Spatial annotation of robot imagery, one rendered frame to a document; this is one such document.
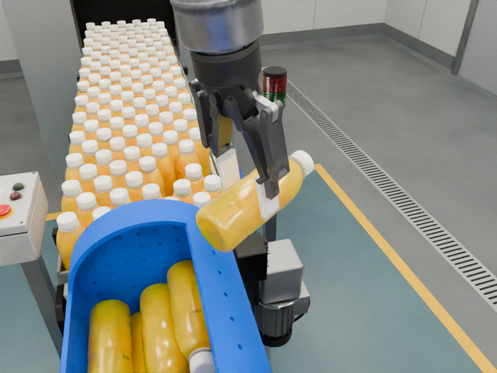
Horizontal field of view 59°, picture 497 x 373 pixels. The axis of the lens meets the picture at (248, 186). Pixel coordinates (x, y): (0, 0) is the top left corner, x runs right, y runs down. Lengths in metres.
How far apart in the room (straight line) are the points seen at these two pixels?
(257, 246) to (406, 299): 1.43
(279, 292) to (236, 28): 0.85
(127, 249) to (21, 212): 0.30
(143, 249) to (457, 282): 1.92
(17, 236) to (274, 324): 0.70
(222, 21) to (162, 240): 0.46
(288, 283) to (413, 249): 1.49
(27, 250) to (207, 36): 0.70
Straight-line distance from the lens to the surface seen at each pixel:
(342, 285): 2.30
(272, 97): 1.16
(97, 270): 0.84
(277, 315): 1.26
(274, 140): 0.50
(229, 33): 0.45
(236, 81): 0.47
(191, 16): 0.45
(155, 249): 0.81
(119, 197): 1.01
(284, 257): 1.16
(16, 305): 2.43
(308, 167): 0.66
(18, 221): 1.00
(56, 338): 1.37
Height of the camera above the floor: 1.67
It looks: 35 degrees down
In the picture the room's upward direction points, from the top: straight up
